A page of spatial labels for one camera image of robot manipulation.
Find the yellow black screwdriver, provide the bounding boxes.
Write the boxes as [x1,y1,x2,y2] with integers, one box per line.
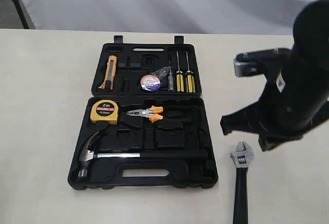
[186,51,196,93]
[176,51,184,92]

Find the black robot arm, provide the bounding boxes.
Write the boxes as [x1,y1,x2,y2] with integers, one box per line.
[220,0,328,151]

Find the orange handled pliers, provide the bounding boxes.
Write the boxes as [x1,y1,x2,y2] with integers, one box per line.
[126,105,163,123]

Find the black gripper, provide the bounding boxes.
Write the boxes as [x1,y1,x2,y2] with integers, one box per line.
[220,82,328,152]

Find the black plastic tool case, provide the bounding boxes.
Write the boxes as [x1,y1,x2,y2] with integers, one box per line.
[67,35,218,190]

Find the yellow utility knife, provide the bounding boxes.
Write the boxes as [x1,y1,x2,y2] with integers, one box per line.
[98,55,117,90]

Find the yellow black screwdriver right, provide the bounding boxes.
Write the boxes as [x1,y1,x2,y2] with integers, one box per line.
[186,51,196,93]

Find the yellow tape measure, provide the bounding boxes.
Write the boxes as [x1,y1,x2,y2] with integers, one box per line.
[90,100,119,125]

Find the yellow black screwdriver left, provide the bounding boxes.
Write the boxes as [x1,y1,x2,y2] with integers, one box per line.
[176,51,184,92]

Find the black electrical tape roll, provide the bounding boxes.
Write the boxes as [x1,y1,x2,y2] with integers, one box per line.
[140,66,171,92]

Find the clear handled tester screwdriver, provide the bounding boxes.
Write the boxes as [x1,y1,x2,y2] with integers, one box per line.
[168,61,174,91]

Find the claw hammer black grip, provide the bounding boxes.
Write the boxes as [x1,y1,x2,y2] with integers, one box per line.
[78,132,208,179]

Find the adjustable wrench black handle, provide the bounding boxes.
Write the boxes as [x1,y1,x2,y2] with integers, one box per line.
[229,141,255,224]

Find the black stand pole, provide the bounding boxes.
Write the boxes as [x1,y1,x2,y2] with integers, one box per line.
[12,0,30,29]

